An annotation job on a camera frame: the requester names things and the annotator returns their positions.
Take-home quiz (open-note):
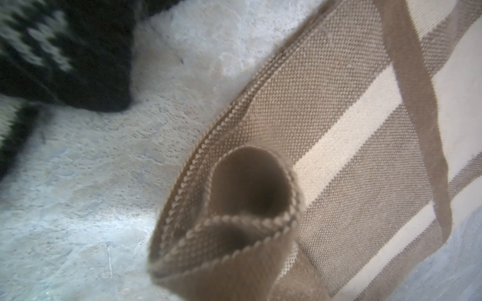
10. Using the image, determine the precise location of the brown beige plaid scarf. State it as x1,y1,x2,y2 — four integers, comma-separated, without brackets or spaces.
148,1,481,300

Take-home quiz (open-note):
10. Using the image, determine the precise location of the black white houndstooth scarf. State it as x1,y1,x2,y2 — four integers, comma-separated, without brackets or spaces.
1,1,175,176

